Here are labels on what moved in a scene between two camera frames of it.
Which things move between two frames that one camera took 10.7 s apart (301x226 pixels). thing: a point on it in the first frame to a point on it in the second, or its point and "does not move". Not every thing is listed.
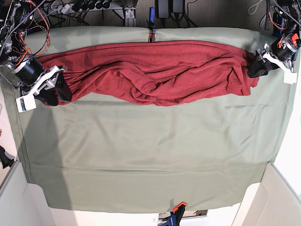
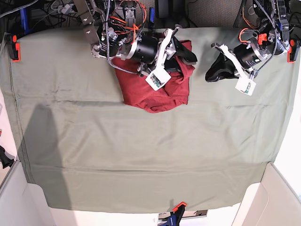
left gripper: (44, 92) to (168, 50)
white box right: (272, 202) does not move
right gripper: (259, 65) to (234, 68)
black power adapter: (162, 9) does not move
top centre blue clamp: (152, 34) does not move
